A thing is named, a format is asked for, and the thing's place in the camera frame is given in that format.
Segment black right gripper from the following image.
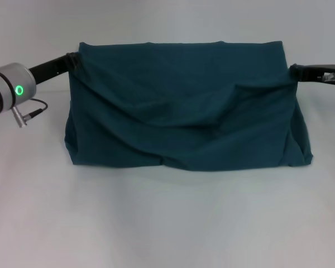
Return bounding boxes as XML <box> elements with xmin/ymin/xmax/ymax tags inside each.
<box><xmin>288</xmin><ymin>63</ymin><xmax>335</xmax><ymax>84</ymax></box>

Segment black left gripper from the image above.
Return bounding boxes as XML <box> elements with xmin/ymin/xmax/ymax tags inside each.
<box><xmin>27</xmin><ymin>51</ymin><xmax>84</xmax><ymax>87</ymax></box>

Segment teal shirt with cream lettering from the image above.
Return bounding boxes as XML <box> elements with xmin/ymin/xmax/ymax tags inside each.
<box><xmin>63</xmin><ymin>40</ymin><xmax>314</xmax><ymax>172</ymax></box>

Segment red-brown left arm cable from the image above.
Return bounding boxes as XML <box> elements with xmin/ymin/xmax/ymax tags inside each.
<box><xmin>11</xmin><ymin>97</ymin><xmax>49</xmax><ymax>129</ymax></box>

